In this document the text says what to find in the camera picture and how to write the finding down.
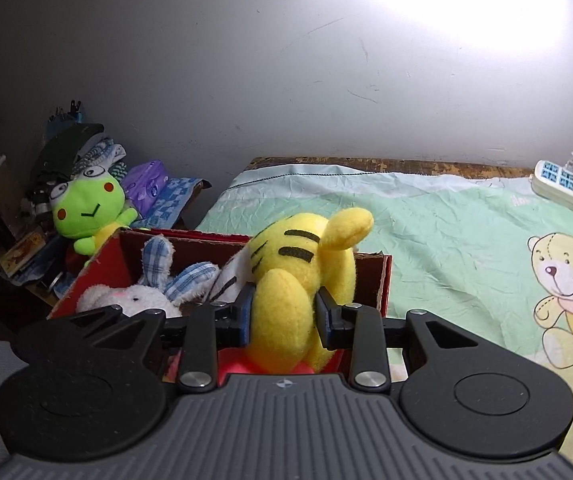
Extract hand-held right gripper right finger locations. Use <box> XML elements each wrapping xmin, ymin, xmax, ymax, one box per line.
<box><xmin>315</xmin><ymin>287</ymin><xmax>542</xmax><ymax>393</ymax></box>

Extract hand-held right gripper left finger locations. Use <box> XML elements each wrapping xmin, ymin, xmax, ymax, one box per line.
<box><xmin>14</xmin><ymin>284</ymin><xmax>257</xmax><ymax>393</ymax></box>

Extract yellow tiger plush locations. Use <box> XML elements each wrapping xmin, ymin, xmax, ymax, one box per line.
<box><xmin>244</xmin><ymin>207</ymin><xmax>374</xmax><ymax>376</ymax></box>

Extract red cardboard box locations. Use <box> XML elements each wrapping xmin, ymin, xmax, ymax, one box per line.
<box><xmin>46</xmin><ymin>227</ymin><xmax>393</xmax><ymax>386</ymax></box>

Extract white rabbit plush plaid ears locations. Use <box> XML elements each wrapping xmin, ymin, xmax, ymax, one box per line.
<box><xmin>76</xmin><ymin>234</ymin><xmax>222</xmax><ymax>318</ymax></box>

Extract blue checked cloth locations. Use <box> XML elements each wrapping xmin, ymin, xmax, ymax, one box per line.
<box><xmin>139</xmin><ymin>176</ymin><xmax>212</xmax><ymax>231</ymax></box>

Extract bear printed blanket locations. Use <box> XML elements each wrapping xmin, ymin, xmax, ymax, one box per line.
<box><xmin>196</xmin><ymin>162</ymin><xmax>573</xmax><ymax>476</ymax></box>

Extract purple tissue pack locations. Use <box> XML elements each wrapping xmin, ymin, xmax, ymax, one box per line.
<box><xmin>121</xmin><ymin>160</ymin><xmax>170</xmax><ymax>211</ymax></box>

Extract green frog plush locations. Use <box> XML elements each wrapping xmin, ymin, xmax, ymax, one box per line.
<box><xmin>49</xmin><ymin>164</ymin><xmax>140</xmax><ymax>256</ymax></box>

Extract stack of books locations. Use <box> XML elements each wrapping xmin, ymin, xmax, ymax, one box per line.
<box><xmin>0</xmin><ymin>230</ymin><xmax>50</xmax><ymax>278</ymax></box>

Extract pile of clothes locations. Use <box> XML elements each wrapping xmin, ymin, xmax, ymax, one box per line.
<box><xmin>26</xmin><ymin>122</ymin><xmax>130</xmax><ymax>211</ymax></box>

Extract white power strip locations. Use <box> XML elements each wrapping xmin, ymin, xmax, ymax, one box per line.
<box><xmin>531</xmin><ymin>159</ymin><xmax>573</xmax><ymax>223</ymax></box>

